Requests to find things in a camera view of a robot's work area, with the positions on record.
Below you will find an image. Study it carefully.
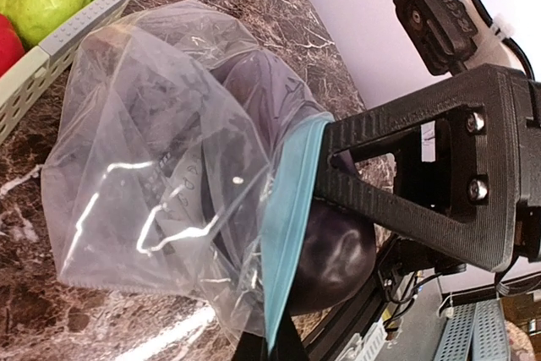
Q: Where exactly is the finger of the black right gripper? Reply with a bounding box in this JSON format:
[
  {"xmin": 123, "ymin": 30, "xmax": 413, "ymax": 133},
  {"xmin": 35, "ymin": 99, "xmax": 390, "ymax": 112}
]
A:
[
  {"xmin": 323, "ymin": 94, "xmax": 488, "ymax": 162},
  {"xmin": 314, "ymin": 158, "xmax": 507, "ymax": 268}
]

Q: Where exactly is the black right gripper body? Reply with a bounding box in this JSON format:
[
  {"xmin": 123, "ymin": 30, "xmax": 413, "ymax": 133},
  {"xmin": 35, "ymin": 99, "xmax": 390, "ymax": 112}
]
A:
[{"xmin": 439, "ymin": 65, "xmax": 540, "ymax": 272}]

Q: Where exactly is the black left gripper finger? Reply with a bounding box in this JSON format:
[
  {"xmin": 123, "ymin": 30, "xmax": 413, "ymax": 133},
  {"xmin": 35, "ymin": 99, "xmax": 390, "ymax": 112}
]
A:
[{"xmin": 231, "ymin": 312, "xmax": 309, "ymax": 361}]

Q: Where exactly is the clear zip bag blue zipper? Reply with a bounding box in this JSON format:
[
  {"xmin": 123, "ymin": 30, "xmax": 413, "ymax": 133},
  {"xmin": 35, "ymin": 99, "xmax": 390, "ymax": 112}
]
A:
[{"xmin": 41, "ymin": 0, "xmax": 333, "ymax": 347}]

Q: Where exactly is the purple eggplant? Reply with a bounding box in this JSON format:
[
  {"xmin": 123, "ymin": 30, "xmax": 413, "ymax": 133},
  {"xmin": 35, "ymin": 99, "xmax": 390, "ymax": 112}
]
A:
[{"xmin": 212, "ymin": 50, "xmax": 376, "ymax": 315}]

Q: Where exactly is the pale green plastic basket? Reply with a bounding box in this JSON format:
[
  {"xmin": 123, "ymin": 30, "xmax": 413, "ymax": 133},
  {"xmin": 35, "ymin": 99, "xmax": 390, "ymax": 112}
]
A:
[{"xmin": 1, "ymin": 0, "xmax": 130, "ymax": 139}]

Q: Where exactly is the red bell pepper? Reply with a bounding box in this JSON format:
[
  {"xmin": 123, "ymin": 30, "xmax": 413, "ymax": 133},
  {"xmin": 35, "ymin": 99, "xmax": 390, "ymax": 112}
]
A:
[{"xmin": 0, "ymin": 14, "xmax": 25, "ymax": 76}]

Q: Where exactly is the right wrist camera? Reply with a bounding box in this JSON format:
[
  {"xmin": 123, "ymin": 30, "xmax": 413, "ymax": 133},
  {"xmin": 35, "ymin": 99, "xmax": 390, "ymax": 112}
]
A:
[{"xmin": 393, "ymin": 0, "xmax": 520, "ymax": 76}]

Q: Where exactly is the black front rail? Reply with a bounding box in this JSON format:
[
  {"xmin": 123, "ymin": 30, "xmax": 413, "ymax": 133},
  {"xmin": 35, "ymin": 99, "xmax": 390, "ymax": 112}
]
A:
[{"xmin": 303, "ymin": 235, "xmax": 403, "ymax": 360}]

